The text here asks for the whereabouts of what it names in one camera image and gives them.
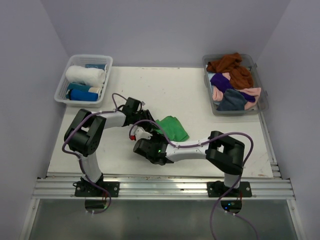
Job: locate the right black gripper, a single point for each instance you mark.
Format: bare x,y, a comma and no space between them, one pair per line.
155,136

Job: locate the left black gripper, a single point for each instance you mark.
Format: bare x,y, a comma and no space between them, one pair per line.
146,114

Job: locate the green towel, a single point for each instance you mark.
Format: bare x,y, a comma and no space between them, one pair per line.
173,129

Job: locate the white towel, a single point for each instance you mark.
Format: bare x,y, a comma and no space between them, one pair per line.
86,76

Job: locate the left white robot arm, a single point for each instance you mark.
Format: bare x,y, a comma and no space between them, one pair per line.
83,136

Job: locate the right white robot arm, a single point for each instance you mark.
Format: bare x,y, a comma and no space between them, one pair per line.
225,153

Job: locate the teal rolled towel with swirl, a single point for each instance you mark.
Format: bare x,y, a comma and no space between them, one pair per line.
103,67

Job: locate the pink towel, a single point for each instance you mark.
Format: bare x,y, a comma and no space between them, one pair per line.
255,91

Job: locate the light blue towel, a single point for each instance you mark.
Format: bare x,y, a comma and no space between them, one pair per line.
210,75

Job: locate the blue rolled towel front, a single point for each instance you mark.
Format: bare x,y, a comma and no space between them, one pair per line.
78,95

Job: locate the purple towel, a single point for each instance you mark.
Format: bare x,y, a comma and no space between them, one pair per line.
221,84

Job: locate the teal and cream rolled towel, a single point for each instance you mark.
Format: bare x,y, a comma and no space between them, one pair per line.
83,88

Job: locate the dark grey-blue towel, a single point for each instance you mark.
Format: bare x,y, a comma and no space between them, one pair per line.
232,101

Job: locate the white plastic basket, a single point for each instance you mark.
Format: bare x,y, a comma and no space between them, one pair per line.
81,60

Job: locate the clear plastic bin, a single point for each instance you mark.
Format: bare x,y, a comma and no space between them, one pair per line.
247,61

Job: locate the brown towel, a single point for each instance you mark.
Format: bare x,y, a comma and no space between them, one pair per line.
240,76

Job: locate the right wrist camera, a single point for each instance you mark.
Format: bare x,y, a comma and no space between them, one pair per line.
138,133

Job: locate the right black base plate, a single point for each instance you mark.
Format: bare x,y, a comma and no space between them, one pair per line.
216,189

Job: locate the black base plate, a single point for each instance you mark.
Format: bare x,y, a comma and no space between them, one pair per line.
216,189
86,189

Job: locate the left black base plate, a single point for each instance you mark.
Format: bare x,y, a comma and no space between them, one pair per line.
86,189

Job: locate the aluminium mounting rail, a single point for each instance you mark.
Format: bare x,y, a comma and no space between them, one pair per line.
161,188

